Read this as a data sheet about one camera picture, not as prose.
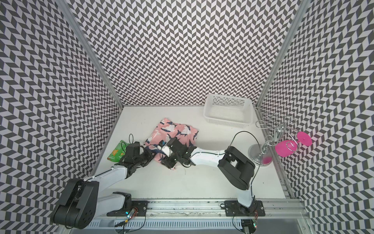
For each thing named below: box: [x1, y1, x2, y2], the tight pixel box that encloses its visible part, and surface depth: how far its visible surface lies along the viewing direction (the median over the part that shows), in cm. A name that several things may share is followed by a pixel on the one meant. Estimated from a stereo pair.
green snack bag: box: [107, 139, 130, 163], surface depth 91 cm
